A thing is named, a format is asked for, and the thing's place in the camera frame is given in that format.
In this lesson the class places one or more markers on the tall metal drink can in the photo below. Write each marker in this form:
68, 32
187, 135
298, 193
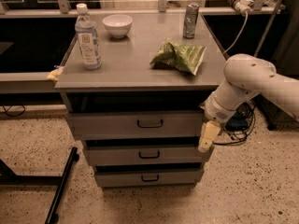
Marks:
190, 20

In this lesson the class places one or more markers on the white ceramic bowl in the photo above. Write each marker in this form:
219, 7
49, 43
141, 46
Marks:
118, 25

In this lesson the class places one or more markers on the grey bottom drawer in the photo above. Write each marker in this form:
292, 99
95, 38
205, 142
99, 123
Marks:
177, 177

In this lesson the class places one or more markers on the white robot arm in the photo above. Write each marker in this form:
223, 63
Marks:
245, 77

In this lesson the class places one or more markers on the grey middle drawer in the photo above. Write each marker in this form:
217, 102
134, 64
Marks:
145, 155

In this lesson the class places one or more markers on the black metal stand leg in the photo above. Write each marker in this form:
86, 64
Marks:
8, 177

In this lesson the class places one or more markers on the yellow sponge on ledge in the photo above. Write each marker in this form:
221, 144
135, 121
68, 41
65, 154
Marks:
55, 74

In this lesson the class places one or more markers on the grey metal pole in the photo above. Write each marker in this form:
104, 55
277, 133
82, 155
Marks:
258, 5

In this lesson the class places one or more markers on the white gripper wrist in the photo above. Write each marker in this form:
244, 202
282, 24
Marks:
216, 111

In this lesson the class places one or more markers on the clear plastic water bottle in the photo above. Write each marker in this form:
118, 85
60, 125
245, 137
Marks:
86, 30

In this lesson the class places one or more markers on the white plug adapter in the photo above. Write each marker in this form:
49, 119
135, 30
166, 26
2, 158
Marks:
242, 6

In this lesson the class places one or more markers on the green chip bag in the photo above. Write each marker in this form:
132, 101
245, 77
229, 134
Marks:
185, 58

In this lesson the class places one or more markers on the grey top drawer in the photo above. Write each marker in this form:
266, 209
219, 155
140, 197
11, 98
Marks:
131, 125

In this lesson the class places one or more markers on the grey drawer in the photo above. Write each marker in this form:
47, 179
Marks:
145, 155
177, 177
131, 125

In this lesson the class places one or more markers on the grey drawer cabinet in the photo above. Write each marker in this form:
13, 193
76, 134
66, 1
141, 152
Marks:
125, 82

